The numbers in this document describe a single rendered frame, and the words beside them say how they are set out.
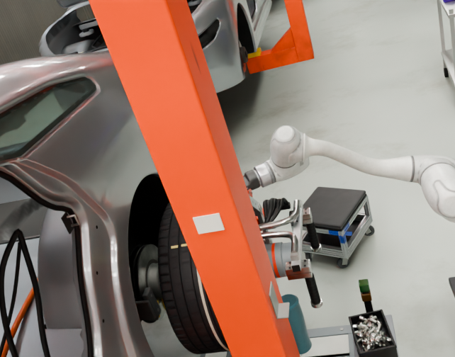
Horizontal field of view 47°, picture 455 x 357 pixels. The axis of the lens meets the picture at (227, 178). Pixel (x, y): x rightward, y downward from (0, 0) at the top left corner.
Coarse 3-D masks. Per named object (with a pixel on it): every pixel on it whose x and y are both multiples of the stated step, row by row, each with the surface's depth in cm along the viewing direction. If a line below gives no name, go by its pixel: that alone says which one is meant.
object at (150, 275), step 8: (144, 248) 220; (152, 248) 228; (136, 256) 216; (144, 256) 219; (152, 256) 227; (136, 264) 215; (144, 264) 218; (152, 264) 224; (136, 272) 211; (144, 272) 216; (152, 272) 219; (136, 280) 212; (144, 280) 215; (152, 280) 217; (136, 288) 211; (144, 288) 214; (152, 288) 217; (160, 288) 218; (136, 296) 210; (160, 296) 219; (160, 304) 226; (160, 312) 224; (152, 320) 220
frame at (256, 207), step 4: (252, 200) 220; (256, 200) 226; (252, 204) 219; (256, 204) 225; (256, 208) 224; (260, 208) 230; (256, 212) 231; (260, 212) 231; (260, 216) 231; (260, 220) 233; (264, 220) 236; (264, 240) 241; (268, 240) 237; (276, 280) 237
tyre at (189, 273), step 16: (160, 224) 202; (176, 224) 198; (160, 240) 196; (176, 240) 194; (160, 256) 193; (176, 256) 191; (160, 272) 192; (176, 272) 190; (192, 272) 189; (176, 288) 190; (192, 288) 188; (176, 304) 191; (192, 304) 189; (208, 304) 188; (176, 320) 192; (192, 320) 192; (176, 336) 197; (192, 336) 195; (208, 336) 195; (192, 352) 206; (208, 352) 207
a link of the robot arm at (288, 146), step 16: (288, 128) 184; (272, 144) 187; (288, 144) 183; (304, 144) 186; (320, 144) 188; (336, 144) 191; (272, 160) 197; (288, 160) 189; (304, 160) 190; (336, 160) 193; (352, 160) 193; (368, 160) 196; (384, 160) 199; (400, 160) 197; (384, 176) 199; (400, 176) 197
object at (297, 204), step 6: (294, 204) 215; (300, 204) 219; (294, 210) 211; (294, 216) 208; (270, 222) 208; (276, 222) 207; (282, 222) 207; (288, 222) 208; (264, 228) 208; (270, 228) 208
